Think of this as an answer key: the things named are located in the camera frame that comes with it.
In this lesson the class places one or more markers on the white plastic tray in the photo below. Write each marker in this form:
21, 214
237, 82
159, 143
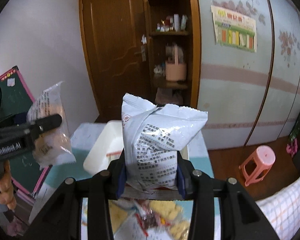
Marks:
102, 145

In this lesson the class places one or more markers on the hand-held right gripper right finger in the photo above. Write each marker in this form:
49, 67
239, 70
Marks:
181, 182

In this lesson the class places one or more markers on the pink toy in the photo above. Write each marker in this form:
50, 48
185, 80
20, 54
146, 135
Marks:
291, 148

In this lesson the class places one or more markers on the checked blanket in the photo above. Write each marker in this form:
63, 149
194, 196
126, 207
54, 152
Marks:
290, 205

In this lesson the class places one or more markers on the dark red snack packet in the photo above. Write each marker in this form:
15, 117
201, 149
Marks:
152, 221

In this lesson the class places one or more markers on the wall poster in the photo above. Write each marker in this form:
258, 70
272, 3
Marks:
236, 27

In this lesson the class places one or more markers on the person's left hand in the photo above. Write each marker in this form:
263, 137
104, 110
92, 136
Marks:
6, 192

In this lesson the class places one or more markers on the green bag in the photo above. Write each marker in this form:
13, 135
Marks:
298, 125

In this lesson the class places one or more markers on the clear packet of orange cookies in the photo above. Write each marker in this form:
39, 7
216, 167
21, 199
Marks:
52, 152

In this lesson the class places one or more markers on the white red-striped snack packet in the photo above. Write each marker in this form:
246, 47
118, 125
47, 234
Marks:
155, 135

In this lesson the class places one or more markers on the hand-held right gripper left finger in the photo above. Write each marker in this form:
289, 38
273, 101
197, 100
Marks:
121, 182

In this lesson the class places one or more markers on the brown wooden shelf unit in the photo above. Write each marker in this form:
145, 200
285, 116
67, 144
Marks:
195, 55

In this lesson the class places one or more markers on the small white shelf items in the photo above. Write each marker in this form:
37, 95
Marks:
159, 69

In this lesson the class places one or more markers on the green chalkboard with pink frame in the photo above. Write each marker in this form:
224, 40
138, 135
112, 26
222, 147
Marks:
15, 97

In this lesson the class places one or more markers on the pale floral wardrobe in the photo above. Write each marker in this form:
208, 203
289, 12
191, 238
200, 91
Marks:
227, 92

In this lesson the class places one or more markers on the pink plastic stool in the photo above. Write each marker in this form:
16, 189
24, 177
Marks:
263, 157

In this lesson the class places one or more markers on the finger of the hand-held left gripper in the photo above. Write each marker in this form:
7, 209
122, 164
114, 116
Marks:
50, 121

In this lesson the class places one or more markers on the white door sticker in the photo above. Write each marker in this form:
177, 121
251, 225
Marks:
143, 40

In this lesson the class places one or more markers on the brown wooden door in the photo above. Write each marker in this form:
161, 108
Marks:
110, 42

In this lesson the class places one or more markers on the group of medicine boxes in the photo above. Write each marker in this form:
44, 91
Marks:
176, 23

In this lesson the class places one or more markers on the folded pink cloth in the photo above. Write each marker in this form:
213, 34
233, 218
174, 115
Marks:
167, 95

